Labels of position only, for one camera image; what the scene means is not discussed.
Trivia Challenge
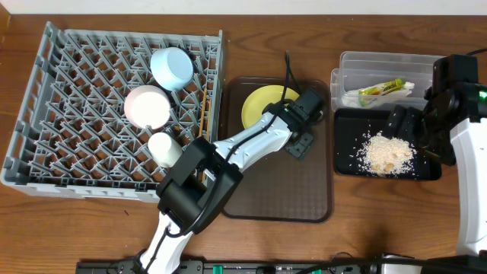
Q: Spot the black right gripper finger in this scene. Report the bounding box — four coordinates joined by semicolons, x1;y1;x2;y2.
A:
399;107;422;147
382;105;406;139

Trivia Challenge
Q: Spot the leftover rice food waste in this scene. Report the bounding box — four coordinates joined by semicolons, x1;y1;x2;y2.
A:
355;132;417;177

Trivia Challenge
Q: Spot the green orange snack wrapper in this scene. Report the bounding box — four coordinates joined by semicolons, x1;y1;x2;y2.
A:
358;78;406;107

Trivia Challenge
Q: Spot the white napkin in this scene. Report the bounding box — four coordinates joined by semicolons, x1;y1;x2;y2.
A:
340;81;415;109

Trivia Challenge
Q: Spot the yellow round plate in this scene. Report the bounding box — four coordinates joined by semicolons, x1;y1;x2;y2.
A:
241;84;284;129

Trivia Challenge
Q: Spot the white cup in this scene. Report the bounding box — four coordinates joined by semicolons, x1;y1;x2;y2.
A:
148;132;183;168

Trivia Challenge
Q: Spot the light blue bowl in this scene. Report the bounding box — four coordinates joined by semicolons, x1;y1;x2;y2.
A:
150;47;194;91

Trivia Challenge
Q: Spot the pink bowl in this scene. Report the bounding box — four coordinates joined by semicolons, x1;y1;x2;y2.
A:
124;85;171;129

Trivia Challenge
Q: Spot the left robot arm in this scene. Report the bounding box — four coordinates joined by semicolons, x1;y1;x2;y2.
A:
131;88;324;273

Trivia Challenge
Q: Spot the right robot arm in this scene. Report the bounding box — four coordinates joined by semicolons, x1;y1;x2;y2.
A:
383;52;486;273

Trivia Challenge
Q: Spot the grey plastic dishwasher rack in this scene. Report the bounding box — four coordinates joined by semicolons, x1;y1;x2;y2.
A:
1;23;225;202

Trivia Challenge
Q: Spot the black tray bin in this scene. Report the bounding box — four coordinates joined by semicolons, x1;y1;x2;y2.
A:
334;108;442;180

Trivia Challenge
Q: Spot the brown serving tray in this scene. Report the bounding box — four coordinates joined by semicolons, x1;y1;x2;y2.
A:
223;80;333;223

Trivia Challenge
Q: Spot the clear plastic bin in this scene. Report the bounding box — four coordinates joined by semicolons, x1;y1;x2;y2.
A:
329;51;441;111

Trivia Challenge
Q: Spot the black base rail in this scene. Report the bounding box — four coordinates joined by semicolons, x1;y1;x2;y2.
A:
75;258;381;274

